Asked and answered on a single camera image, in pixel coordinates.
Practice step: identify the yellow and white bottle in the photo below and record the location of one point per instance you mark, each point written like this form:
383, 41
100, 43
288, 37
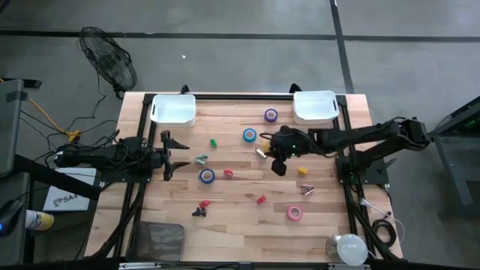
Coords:
41, 221

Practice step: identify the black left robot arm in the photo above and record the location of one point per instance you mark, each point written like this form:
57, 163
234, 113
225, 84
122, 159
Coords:
97, 155

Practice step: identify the black staple remover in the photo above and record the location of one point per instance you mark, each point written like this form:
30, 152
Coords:
199, 213

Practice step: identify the teal staple remover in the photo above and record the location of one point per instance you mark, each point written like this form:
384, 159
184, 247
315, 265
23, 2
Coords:
201, 159

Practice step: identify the black floor fan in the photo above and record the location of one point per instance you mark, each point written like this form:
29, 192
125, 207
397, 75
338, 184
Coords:
108, 60

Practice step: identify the white dome lamp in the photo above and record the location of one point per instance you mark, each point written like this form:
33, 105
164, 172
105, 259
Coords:
350, 249

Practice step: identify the green mini stapler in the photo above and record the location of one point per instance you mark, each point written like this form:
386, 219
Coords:
213, 143

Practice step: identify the dark blue tape roll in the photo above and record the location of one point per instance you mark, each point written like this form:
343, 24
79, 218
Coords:
201, 176

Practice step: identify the black diagonal strut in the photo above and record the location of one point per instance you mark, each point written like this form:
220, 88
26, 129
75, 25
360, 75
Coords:
56, 178

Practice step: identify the white printed paper sheet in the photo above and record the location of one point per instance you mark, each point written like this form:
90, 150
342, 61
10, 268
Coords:
71, 200

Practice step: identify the grey desk panel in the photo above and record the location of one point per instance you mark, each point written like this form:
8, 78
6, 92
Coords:
15, 247
9, 127

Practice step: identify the white plastic bin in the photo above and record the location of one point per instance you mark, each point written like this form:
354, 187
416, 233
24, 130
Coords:
315, 107
172, 110

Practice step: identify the black aluminium table frame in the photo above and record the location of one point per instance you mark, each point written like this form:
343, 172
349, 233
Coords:
243, 97

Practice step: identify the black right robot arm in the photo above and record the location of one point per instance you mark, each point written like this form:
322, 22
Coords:
360, 137

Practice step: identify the pink staple remover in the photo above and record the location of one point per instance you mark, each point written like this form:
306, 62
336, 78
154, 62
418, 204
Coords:
307, 189

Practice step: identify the purple tape roll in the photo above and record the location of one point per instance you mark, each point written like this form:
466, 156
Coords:
266, 115

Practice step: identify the black computer mouse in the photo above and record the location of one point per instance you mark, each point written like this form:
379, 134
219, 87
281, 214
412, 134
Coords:
9, 217

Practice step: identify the yellow tape roll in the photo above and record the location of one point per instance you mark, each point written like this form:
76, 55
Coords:
266, 146

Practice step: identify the black side table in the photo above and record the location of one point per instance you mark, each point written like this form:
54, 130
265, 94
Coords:
452, 168

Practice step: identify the black rig beam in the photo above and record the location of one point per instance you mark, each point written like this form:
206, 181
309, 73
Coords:
75, 265

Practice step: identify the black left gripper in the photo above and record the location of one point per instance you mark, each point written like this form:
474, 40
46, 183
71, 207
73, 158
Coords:
167, 157

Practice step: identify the pink tape roll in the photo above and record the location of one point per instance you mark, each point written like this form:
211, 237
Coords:
289, 213

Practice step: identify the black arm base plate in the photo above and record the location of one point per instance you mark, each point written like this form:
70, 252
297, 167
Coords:
123, 177
375, 176

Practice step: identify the yellow mini stapler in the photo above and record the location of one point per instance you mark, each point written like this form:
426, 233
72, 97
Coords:
302, 171

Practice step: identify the grey staple remover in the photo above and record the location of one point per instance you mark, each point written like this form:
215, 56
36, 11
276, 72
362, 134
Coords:
261, 153

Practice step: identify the light blue tape roll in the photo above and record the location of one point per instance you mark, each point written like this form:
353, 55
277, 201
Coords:
244, 135

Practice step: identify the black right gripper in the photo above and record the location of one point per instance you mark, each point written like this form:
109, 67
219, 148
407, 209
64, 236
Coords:
290, 144

